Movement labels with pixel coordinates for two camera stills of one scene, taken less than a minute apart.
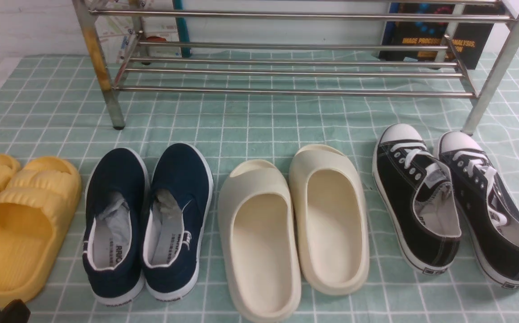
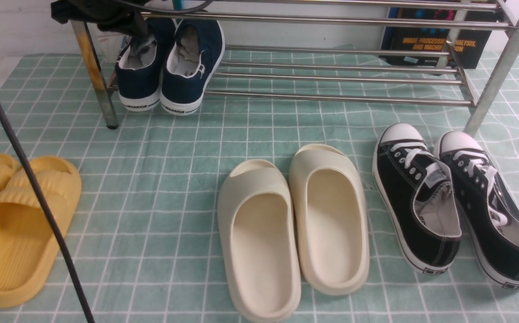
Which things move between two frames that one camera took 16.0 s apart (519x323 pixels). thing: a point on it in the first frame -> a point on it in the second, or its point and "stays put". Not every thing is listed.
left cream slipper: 257,240 stays put
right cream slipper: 330,220 stays put
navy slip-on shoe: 179,206 -> 197,49
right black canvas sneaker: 508,251 stays put
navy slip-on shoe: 116,202 -> 138,68
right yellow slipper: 27,218 stays put
